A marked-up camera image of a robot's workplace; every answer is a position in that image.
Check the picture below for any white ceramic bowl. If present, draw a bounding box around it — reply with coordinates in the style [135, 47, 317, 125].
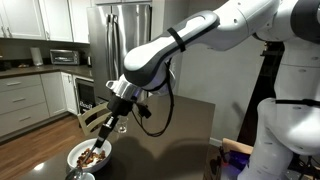
[67, 138, 112, 173]

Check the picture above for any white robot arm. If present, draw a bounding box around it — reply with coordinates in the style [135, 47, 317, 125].
[106, 0, 320, 180]

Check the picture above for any wooden chair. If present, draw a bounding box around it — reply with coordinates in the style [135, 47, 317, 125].
[77, 103, 111, 136]

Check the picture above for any silver toaster oven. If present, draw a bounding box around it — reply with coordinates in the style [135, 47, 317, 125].
[50, 49, 80, 65]

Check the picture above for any mixed nuts and fruit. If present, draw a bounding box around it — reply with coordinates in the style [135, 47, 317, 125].
[76, 148, 106, 167]

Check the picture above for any metal spoon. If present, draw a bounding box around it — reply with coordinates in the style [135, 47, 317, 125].
[65, 146, 95, 180]

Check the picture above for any stainless steel refrigerator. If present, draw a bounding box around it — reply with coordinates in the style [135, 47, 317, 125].
[87, 3, 151, 104]

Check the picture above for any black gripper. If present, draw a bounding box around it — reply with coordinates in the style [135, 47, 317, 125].
[94, 95, 133, 148]

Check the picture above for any small white cup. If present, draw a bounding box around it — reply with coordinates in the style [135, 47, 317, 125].
[80, 173, 95, 180]

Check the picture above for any light wooden board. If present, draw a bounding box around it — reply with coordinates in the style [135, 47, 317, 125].
[222, 138, 253, 154]

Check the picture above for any white paper towel roll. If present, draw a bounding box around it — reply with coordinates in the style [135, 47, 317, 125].
[30, 47, 43, 66]

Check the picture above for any clear drinking glass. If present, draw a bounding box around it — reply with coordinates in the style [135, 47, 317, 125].
[116, 116, 128, 133]

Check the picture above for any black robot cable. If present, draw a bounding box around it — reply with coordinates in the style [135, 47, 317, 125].
[131, 58, 175, 138]

